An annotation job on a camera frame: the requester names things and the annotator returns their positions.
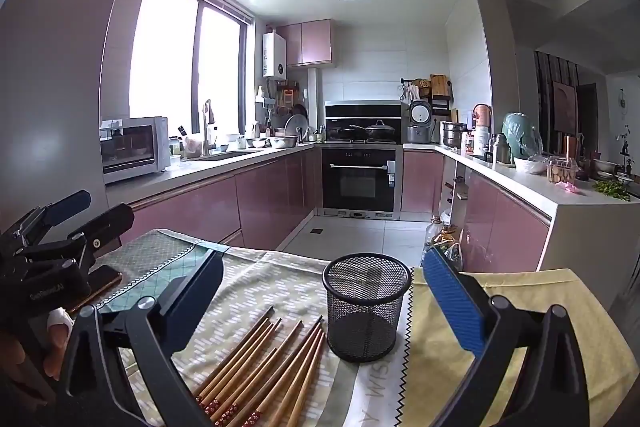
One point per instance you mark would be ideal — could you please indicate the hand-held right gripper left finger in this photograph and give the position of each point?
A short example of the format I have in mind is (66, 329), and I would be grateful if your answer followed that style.
(195, 297)

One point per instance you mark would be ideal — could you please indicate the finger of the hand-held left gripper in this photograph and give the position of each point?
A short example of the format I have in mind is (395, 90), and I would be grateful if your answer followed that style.
(67, 204)
(107, 227)

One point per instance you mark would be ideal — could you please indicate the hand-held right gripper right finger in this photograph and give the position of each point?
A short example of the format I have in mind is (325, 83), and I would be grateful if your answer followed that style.
(452, 302)

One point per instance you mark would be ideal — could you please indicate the black mesh utensil holder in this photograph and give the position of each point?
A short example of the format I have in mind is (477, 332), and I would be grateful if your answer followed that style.
(365, 322)

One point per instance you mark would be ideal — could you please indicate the bunch of wooden chopsticks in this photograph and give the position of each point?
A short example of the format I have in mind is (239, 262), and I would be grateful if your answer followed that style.
(292, 382)

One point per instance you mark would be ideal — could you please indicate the person's left hand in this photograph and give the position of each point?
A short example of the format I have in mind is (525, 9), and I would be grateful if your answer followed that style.
(59, 337)

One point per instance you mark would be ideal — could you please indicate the bag of vegetables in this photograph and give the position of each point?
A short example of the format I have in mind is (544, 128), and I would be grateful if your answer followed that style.
(452, 252)

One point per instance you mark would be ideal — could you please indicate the cooking oil bottle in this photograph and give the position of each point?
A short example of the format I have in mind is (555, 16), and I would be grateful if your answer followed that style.
(434, 234)

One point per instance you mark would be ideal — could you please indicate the yellow cloth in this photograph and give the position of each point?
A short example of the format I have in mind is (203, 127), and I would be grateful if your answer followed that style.
(525, 287)

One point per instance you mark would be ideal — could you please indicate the beige green patterned tablecloth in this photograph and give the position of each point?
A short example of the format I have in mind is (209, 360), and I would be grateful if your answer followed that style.
(280, 277)

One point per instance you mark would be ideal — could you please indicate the pink base cabinets with white counter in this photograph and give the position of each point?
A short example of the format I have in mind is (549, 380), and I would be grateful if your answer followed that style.
(500, 227)

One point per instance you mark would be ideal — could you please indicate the white microwave oven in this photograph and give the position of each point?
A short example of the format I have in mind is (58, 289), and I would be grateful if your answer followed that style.
(150, 147)

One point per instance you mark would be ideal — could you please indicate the white printed cloth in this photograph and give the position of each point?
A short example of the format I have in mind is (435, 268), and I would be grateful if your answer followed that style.
(380, 387)

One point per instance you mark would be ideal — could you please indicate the pink base cabinets below sink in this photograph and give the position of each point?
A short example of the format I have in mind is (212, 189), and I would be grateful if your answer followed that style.
(260, 202)

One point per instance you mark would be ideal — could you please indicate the pink refrigerator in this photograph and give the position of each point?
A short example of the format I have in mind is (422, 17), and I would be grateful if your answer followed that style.
(60, 82)

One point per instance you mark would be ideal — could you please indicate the steel kitchen faucet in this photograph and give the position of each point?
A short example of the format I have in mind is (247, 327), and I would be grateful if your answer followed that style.
(206, 132)

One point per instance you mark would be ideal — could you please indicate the steel kitchen sink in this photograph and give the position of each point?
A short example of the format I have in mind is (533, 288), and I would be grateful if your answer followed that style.
(225, 155)

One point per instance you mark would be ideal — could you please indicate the black built-in oven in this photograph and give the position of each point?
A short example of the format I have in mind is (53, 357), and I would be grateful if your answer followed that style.
(360, 182)

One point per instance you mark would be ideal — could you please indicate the white bowl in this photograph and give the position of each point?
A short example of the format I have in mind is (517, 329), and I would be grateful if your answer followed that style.
(530, 166)

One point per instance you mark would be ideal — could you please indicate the steel thermos bottle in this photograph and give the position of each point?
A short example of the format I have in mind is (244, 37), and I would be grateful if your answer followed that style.
(501, 152)

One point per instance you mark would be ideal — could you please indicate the steel stock pot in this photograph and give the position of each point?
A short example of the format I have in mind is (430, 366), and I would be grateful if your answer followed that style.
(452, 134)

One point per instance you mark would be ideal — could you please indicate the clear plastic food container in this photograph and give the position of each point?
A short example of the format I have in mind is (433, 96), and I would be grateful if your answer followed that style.
(560, 172)

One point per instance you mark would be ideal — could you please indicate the kitchen window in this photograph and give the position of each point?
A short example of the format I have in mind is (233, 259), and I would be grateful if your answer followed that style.
(165, 57)

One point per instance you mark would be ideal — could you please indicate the steel mixing bowl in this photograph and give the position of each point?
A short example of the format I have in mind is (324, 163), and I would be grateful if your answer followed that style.
(282, 142)

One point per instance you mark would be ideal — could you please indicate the silver rice cooker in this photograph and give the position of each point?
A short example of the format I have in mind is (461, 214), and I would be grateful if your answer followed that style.
(419, 127)

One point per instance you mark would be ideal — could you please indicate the black wok with lid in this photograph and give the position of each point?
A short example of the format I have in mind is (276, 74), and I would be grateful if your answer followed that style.
(380, 131)

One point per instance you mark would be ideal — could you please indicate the pink kettle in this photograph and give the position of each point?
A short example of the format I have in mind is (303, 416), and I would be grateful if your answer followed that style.
(482, 114)

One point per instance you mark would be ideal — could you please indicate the green leafy vegetables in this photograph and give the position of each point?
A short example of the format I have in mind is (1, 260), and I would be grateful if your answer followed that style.
(612, 189)

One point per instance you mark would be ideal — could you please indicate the round pot lid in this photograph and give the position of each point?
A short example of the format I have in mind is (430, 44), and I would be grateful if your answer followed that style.
(297, 127)

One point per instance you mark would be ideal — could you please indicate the black range hood cooktop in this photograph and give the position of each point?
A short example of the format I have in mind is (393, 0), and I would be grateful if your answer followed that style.
(362, 109)

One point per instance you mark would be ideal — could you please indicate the wooden cutting board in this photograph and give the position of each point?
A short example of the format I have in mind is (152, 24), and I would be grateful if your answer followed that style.
(440, 85)

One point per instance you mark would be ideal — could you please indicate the white water heater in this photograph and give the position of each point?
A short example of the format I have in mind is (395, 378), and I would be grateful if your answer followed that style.
(274, 57)

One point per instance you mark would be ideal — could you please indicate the black wall rack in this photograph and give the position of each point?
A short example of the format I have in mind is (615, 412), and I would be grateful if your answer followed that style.
(407, 82)

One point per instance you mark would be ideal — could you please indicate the brown wall picture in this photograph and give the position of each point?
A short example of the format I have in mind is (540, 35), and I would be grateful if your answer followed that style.
(565, 107)

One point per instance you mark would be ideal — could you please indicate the pink wall cabinet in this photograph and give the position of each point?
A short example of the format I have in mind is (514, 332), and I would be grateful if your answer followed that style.
(310, 42)

